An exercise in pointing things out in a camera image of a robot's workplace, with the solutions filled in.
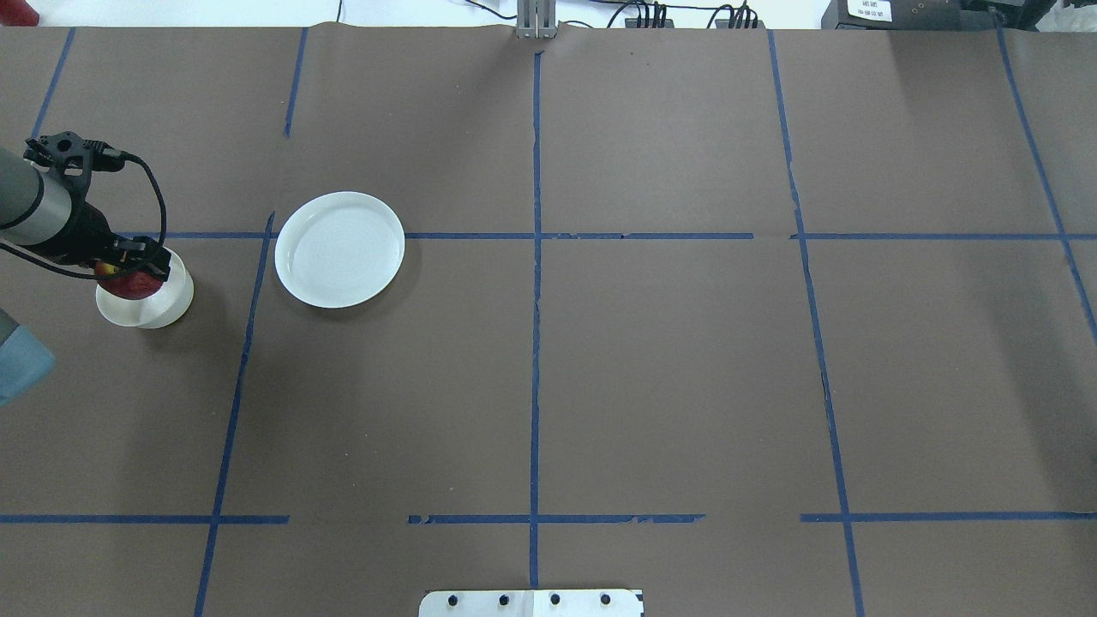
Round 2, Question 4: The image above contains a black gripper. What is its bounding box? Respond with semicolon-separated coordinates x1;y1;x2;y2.
43;201;171;282

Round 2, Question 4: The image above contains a red yellow apple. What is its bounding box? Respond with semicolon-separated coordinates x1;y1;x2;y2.
98;267;165;301

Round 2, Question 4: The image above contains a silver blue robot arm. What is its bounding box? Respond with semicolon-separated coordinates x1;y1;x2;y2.
1;132;195;329

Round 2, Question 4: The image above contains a white round bowl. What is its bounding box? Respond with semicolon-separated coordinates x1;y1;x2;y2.
94;249;195;329

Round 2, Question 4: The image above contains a white round plate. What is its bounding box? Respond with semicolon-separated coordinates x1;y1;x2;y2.
274;191;406;309

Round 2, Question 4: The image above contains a red cylinder bottle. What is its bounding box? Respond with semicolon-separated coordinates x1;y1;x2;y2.
0;0;39;27

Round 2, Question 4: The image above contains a black power strip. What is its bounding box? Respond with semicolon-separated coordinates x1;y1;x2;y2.
623;3;674;30
706;3;764;30

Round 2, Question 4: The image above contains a black labelled box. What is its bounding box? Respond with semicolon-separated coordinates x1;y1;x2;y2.
819;1;996;32

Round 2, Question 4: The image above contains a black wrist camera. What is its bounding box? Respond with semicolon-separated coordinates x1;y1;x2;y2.
23;130;126;186

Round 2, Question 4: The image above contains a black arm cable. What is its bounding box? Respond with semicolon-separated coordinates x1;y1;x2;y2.
120;153;169;249

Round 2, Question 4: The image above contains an aluminium frame post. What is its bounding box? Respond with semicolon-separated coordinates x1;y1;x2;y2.
516;0;559;40

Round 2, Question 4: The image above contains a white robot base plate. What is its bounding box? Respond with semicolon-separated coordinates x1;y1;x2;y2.
418;588;645;616

